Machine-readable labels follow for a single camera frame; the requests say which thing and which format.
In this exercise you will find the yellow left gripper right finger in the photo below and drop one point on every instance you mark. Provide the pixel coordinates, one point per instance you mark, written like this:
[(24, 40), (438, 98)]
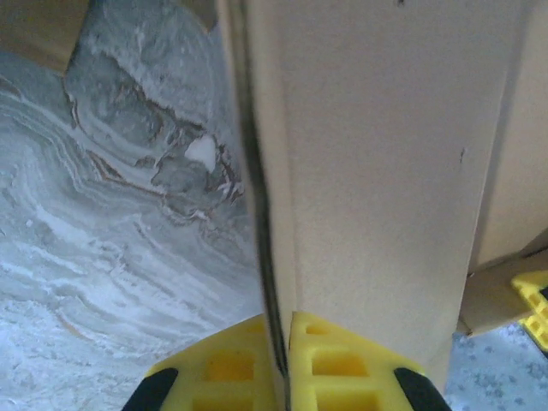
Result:
[(342, 377)]

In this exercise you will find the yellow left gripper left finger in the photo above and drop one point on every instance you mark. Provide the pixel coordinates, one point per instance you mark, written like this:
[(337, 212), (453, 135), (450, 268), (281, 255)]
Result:
[(227, 372)]

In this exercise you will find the brown cardboard box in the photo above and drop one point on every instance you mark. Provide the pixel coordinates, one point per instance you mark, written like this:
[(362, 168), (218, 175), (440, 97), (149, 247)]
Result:
[(385, 150), (38, 30)]

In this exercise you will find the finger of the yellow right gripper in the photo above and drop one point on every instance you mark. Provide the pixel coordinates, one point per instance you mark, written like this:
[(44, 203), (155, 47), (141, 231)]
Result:
[(531, 291)]

